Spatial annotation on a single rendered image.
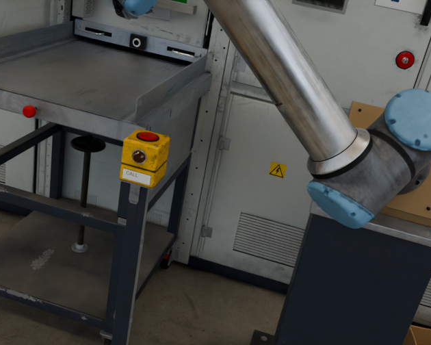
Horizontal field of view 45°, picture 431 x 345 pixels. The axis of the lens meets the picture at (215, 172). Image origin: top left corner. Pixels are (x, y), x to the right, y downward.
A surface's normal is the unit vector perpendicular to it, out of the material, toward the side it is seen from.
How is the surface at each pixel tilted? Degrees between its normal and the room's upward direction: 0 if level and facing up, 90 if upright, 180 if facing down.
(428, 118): 43
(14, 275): 0
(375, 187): 72
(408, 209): 47
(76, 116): 90
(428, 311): 90
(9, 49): 90
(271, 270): 90
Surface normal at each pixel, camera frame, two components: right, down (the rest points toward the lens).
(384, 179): 0.36, 0.08
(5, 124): -0.24, 0.37
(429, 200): -0.07, -0.34
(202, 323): 0.18, -0.89
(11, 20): 0.92, 0.30
